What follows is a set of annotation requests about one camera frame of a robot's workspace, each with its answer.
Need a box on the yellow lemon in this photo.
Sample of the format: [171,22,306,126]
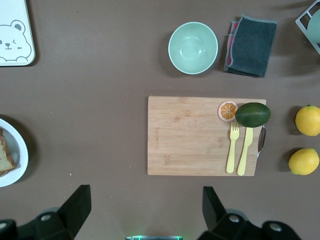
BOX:
[295,104,320,137]
[288,147,320,176]

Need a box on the pink cloth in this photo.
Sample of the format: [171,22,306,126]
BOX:
[225,20,240,66]

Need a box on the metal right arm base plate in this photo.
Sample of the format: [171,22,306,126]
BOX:
[124,234,183,240]

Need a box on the dark green avocado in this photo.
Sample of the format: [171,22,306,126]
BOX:
[234,102,272,129]

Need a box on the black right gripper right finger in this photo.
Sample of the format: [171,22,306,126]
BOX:
[198,186,265,240]

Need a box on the grey folded cloth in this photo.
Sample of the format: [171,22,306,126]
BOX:
[224,14,278,79]

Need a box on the orange slice toy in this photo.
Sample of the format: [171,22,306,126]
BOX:
[217,100,239,123]

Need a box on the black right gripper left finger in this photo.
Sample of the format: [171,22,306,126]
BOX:
[18,184,92,240]

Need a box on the white round plate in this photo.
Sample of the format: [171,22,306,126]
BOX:
[0,117,29,188]

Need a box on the yellow plastic fork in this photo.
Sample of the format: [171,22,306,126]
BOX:
[226,121,240,174]

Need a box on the pale green bowl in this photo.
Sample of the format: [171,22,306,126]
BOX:
[168,21,219,76]

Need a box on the white wire dish rack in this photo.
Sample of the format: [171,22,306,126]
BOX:
[295,0,320,55]

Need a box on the wooden cutting board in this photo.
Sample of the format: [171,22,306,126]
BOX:
[147,95,267,177]

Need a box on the yellow plastic knife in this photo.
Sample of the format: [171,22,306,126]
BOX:
[236,126,254,176]

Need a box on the cream bear print tray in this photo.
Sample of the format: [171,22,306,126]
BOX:
[0,0,36,67]

